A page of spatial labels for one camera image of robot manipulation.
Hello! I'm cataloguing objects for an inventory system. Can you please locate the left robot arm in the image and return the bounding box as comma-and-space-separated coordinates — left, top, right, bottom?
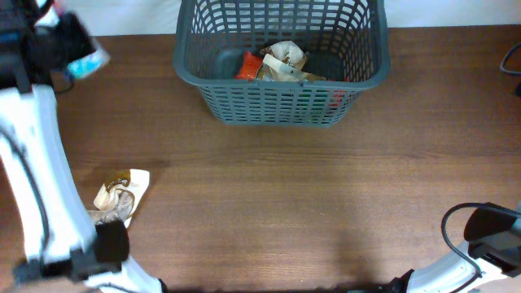
1, 0, 167, 292

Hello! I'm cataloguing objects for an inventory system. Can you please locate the orange pasta packet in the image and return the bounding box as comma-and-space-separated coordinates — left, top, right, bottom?
234, 50, 347, 82

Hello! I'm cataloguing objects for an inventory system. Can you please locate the grey plastic lattice basket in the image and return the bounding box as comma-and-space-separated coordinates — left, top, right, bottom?
173, 0, 390, 127

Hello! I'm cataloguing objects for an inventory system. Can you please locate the beige snack bag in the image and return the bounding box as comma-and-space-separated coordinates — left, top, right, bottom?
88, 168, 150, 228
256, 41, 326, 83

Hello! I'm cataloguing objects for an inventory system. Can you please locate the green lid spice jar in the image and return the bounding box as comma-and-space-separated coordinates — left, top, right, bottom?
297, 90, 313, 119

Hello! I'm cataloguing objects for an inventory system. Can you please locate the right black cable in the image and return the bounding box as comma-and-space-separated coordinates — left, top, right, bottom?
440, 40, 521, 293

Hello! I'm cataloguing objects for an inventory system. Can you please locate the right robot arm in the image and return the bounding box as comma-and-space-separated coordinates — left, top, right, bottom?
386, 203, 520, 293

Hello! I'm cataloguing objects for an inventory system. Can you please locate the colourful tissue pack strip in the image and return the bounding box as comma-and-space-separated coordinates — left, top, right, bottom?
66, 47, 110, 79

